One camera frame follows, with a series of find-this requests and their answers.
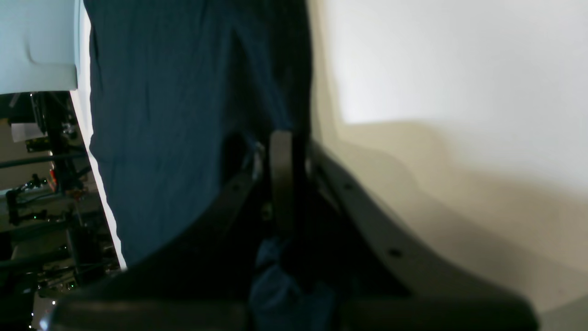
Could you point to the black T-shirt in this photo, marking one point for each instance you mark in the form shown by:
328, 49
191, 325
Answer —
183, 92

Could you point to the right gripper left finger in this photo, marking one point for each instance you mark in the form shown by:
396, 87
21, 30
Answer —
200, 281

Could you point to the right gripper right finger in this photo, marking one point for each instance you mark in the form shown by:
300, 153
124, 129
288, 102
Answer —
400, 283

